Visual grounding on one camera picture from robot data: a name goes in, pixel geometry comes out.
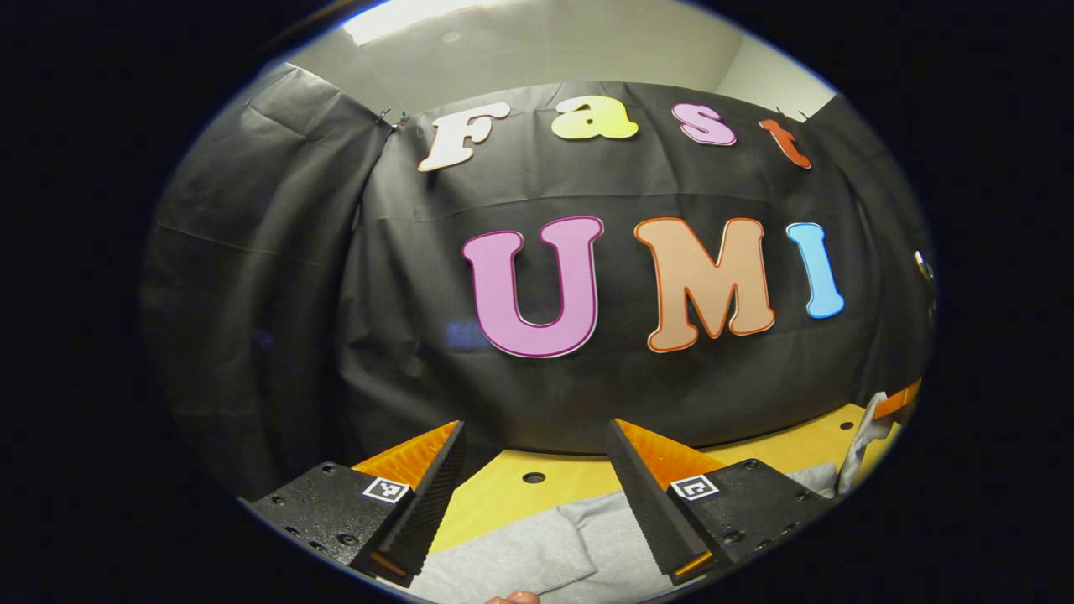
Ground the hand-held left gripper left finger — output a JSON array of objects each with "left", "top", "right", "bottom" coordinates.
[{"left": 250, "top": 419, "right": 468, "bottom": 588}]

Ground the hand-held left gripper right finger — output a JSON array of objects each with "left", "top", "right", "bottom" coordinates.
[{"left": 606, "top": 418, "right": 833, "bottom": 588}]

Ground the grey sweatshirt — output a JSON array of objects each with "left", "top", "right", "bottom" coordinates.
[{"left": 409, "top": 391, "right": 892, "bottom": 604}]

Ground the black backdrop cloth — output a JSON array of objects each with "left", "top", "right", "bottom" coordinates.
[{"left": 138, "top": 60, "right": 936, "bottom": 497}]

